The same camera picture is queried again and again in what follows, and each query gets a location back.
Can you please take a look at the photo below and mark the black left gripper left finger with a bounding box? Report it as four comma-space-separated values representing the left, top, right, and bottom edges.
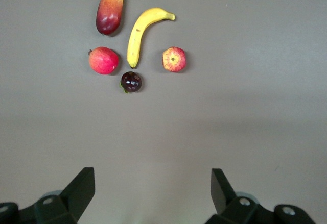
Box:
0, 167, 96, 224

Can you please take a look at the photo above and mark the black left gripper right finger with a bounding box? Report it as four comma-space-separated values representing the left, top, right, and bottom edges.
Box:
205, 168, 317, 224

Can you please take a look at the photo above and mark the red yellow striped apple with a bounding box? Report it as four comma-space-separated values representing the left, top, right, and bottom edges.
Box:
161, 46, 186, 73

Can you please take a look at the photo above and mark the yellow banana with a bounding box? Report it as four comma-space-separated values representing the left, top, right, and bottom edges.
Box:
127, 7, 176, 69

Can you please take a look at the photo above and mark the red yellow mango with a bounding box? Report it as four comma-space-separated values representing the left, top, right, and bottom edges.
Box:
96, 0, 124, 36

